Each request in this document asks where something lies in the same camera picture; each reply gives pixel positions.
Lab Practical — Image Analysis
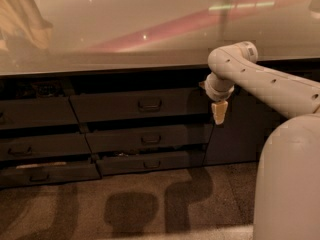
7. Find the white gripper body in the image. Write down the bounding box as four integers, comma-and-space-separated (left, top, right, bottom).
204, 73, 234, 102

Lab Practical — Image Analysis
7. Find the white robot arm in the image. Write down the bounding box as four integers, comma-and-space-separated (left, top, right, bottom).
202, 41, 320, 125

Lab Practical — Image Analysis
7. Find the dark drawer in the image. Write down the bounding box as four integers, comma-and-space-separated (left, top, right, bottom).
96, 150, 205, 176
0, 97, 77, 130
0, 161, 100, 188
86, 124, 212, 153
0, 133, 90, 161
70, 88, 209, 122

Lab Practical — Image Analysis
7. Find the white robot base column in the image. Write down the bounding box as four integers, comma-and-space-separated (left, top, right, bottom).
253, 114, 320, 240

